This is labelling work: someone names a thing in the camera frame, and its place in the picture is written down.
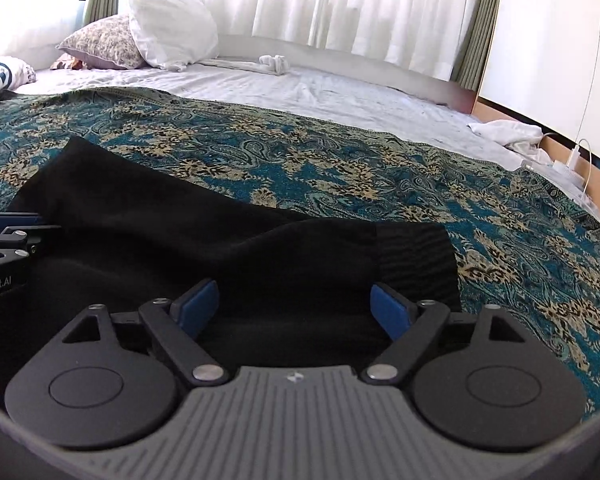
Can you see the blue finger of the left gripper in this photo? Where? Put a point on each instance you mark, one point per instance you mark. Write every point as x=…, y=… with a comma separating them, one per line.
x=9, y=219
x=28, y=238

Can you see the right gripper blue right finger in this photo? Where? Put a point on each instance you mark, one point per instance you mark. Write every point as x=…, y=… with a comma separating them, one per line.
x=413, y=330

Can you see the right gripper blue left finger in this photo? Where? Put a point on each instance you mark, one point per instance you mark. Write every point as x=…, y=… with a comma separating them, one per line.
x=174, y=327

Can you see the black pants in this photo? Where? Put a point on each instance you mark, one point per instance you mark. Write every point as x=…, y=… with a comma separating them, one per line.
x=294, y=290

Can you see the teal gold patterned bedspread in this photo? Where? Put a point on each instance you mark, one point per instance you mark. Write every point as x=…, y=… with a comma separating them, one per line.
x=519, y=239

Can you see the blue white patterned pillow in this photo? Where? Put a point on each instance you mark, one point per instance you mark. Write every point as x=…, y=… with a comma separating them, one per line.
x=14, y=73

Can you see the grey floral pillow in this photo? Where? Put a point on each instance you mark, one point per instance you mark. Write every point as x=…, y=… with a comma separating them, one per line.
x=106, y=44

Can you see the white crumpled cloth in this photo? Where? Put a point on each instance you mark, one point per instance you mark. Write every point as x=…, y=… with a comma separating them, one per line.
x=518, y=137

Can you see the white bed sheet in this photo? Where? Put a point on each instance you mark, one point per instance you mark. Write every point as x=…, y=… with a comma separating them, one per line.
x=317, y=94

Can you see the green curtain right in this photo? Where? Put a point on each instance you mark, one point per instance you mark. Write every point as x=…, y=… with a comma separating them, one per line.
x=471, y=61

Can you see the white knotted cloth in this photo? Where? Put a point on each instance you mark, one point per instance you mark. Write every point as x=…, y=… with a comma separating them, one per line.
x=276, y=65

